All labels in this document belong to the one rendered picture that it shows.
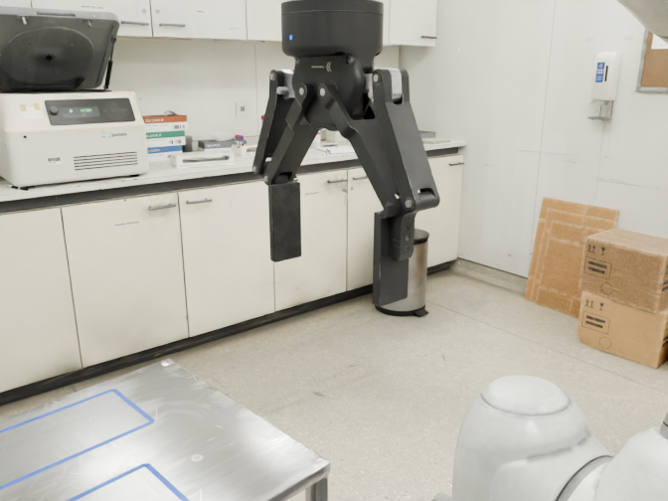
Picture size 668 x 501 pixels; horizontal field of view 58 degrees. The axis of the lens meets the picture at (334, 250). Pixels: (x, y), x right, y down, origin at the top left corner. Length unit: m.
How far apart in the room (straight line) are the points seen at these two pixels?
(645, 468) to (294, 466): 0.45
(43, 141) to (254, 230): 1.08
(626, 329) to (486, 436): 2.50
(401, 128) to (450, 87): 3.77
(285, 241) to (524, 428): 0.37
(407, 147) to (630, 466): 0.44
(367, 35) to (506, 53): 3.49
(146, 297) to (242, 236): 0.56
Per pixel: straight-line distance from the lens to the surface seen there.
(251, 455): 0.92
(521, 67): 3.85
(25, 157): 2.64
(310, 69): 0.47
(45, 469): 0.97
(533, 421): 0.76
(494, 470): 0.78
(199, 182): 2.94
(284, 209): 0.53
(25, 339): 2.80
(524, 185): 3.86
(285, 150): 0.50
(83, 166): 2.70
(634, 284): 3.13
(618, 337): 3.26
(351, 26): 0.44
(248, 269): 3.12
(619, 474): 0.72
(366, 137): 0.43
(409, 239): 0.43
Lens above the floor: 1.35
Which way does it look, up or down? 17 degrees down
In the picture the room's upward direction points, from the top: straight up
